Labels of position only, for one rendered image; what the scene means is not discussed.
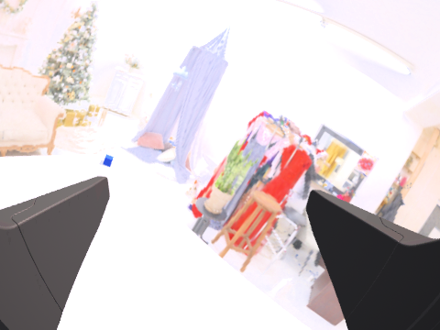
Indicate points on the blue cube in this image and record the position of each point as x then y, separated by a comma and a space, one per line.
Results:
108, 160

